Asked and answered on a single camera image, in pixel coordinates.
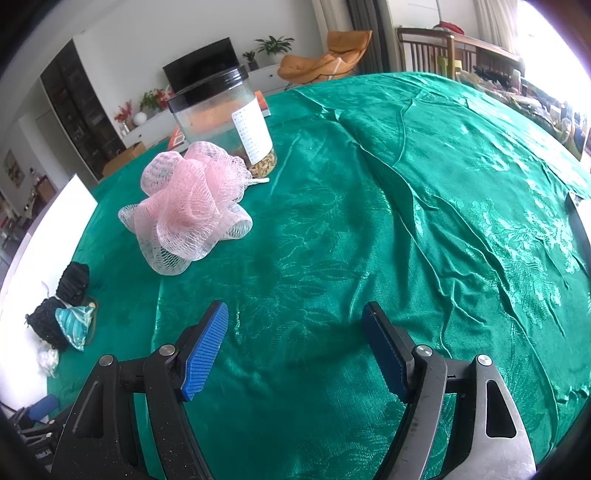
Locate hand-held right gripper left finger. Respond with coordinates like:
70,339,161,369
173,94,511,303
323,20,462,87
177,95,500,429
51,301,229,480

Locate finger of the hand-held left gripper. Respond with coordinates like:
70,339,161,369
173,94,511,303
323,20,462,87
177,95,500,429
9,396,59,428

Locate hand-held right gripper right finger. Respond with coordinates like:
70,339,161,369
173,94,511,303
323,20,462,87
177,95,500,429
361,302,536,480

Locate pink mesh bath loofah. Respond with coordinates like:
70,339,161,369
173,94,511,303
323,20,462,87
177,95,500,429
117,141,254,277

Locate clear crinkled wrapper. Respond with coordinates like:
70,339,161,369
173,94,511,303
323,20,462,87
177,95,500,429
37,346,61,379

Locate black lace scrunchie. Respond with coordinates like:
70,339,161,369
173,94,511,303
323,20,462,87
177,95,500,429
25,298,71,352

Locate teal striped scrunchie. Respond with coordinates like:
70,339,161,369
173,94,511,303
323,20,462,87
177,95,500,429
55,305,98,352

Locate green satin tablecloth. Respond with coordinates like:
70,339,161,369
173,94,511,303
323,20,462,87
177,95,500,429
46,71,591,480

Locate black ribbed scrunchie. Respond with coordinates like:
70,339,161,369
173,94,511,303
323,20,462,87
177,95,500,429
56,262,90,306

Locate white board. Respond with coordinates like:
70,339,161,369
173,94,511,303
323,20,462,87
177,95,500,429
0,173,99,411

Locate cardboard box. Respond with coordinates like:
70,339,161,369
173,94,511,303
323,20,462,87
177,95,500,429
102,142,147,179

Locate clear jar with black lid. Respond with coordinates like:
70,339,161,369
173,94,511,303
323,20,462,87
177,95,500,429
166,65,278,178

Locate dark flat object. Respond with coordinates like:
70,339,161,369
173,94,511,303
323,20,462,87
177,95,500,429
565,191,591,252

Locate red flower plant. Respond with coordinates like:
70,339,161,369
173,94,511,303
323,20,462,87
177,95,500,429
113,100,136,134

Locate orange book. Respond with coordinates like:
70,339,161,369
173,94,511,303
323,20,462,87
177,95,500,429
167,90,274,151

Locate green potted plant with red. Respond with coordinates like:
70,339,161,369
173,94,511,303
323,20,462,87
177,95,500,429
139,88,168,116

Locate dark glass cabinet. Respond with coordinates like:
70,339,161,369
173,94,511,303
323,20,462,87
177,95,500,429
41,39,126,182

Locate black television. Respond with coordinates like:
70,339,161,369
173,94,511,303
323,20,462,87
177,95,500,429
163,38,240,94

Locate orange lounge chair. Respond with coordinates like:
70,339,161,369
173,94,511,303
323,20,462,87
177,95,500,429
278,30,373,89

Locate wooden chair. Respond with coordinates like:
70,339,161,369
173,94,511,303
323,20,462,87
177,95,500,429
396,27,525,81

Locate large leafy potted plant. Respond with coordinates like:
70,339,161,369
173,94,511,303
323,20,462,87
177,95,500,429
255,35,295,66

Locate wall picture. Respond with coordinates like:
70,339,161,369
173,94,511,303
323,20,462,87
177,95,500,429
4,150,25,186

